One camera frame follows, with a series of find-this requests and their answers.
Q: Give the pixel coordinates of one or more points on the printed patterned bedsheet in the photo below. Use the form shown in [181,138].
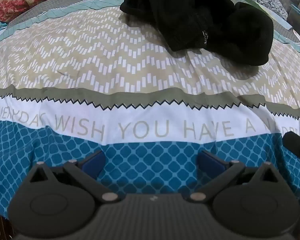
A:
[140,120]

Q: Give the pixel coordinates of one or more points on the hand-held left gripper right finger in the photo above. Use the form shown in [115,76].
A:
[209,162]

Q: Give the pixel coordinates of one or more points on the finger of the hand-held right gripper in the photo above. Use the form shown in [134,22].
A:
[297,145]

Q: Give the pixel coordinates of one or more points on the black pants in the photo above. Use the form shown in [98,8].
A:
[205,20]

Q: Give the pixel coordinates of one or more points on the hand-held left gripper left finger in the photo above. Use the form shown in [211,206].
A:
[94,162]

